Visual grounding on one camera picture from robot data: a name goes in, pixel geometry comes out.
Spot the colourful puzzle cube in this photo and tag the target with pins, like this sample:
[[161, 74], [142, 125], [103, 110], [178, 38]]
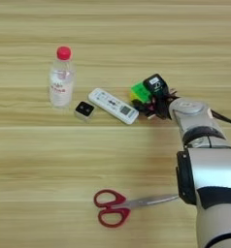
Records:
[[140, 88]]

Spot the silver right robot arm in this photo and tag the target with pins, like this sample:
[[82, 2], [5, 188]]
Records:
[[211, 180]]

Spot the clear bottle red cap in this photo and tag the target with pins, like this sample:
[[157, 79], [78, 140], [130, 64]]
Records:
[[60, 93]]

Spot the white remote control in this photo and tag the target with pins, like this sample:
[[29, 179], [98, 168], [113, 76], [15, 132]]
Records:
[[112, 105]]

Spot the small silver black-topped box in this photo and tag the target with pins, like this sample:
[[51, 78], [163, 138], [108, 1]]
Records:
[[84, 109]]

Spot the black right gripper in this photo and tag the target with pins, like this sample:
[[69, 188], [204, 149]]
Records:
[[161, 106]]

